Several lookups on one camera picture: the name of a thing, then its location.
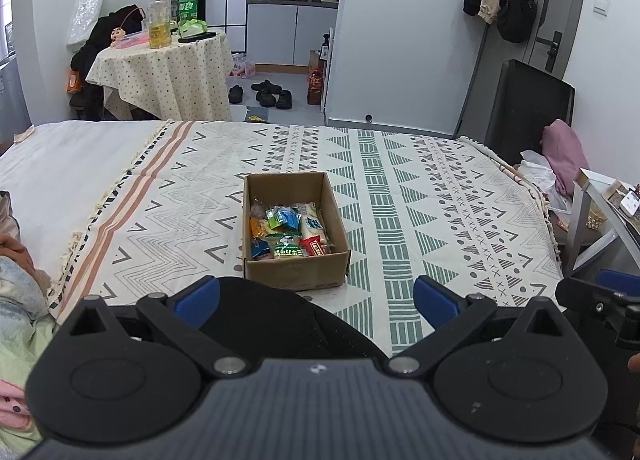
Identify pink box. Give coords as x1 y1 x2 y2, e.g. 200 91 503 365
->
111 27 150 49

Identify patterned white green blanket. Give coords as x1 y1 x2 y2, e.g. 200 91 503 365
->
47 120 563 356

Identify white crumpled cloth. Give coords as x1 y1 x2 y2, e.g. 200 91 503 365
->
515 150 571 213

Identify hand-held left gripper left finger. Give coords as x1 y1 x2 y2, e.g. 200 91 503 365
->
62 276 251 381

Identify black jacket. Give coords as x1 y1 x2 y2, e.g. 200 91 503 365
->
70 4 148 121

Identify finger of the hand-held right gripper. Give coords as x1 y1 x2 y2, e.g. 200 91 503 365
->
555 277 640 321
599 269 640 287

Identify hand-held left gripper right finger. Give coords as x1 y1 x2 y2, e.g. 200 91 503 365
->
384 276 571 381

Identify white side table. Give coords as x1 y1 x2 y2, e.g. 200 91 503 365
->
567 167 640 273

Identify black door lock handle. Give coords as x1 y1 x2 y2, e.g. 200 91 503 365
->
535 31 563 73

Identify brown cardboard box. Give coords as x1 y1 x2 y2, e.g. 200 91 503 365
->
242 171 351 292

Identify patterned flat box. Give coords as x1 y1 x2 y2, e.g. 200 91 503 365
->
602 180 640 218

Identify white kitchen cabinet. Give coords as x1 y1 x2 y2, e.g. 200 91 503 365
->
246 0 341 68

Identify white bed sheet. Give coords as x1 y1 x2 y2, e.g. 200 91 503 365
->
0 120 173 285

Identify table with dotted tablecloth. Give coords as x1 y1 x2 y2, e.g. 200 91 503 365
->
86 32 235 121

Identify light green quilt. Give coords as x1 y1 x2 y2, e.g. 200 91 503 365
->
0 312 56 446

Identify clear bottle yellow liquid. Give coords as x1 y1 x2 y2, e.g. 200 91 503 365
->
148 0 172 49

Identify black framed glass door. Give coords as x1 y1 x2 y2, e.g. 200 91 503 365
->
196 0 251 73

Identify bubble wrap sheet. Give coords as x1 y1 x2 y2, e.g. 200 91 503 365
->
67 0 108 46

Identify dark red plastic jug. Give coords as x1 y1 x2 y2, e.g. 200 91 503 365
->
306 68 325 105

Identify pink cloth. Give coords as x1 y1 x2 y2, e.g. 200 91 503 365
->
542 119 591 195

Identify snack packets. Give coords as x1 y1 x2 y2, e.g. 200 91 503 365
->
299 202 332 245

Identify pink bottle multipack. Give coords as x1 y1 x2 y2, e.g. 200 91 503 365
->
230 54 256 79

